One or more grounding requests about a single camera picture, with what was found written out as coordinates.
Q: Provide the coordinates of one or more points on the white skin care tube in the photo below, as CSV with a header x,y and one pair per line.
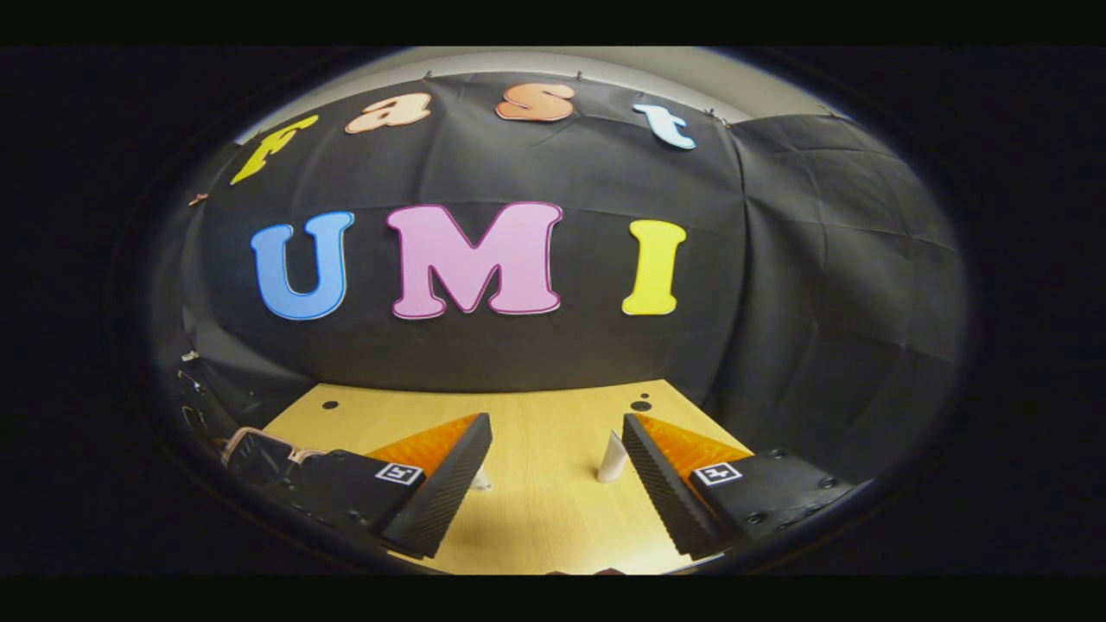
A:
x,y
612,460

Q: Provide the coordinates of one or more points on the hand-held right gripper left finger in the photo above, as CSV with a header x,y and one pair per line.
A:
x,y
441,484

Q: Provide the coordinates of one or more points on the black backdrop cloth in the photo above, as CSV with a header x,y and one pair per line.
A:
x,y
778,285

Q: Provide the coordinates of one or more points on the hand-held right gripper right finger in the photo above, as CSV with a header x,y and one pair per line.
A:
x,y
661,484

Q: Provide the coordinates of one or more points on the white pump bottle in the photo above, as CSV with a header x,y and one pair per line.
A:
x,y
480,480

